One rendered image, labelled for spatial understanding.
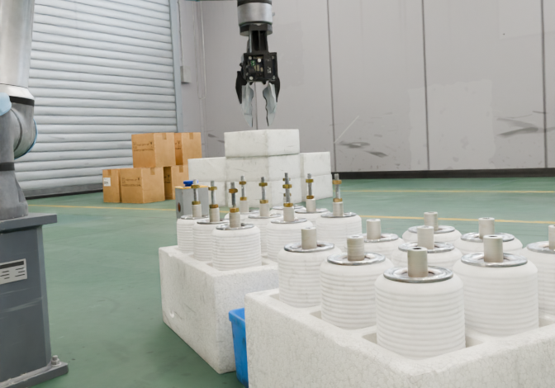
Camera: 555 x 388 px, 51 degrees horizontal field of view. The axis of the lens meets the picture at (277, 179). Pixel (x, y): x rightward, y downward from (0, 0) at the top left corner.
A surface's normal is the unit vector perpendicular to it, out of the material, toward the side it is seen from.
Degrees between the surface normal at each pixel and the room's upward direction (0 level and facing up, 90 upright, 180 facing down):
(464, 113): 90
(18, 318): 90
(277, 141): 90
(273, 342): 90
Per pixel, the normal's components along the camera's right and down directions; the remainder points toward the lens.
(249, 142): -0.59, 0.07
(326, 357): -0.89, 0.07
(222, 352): 0.44, 0.03
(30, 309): 0.79, -0.01
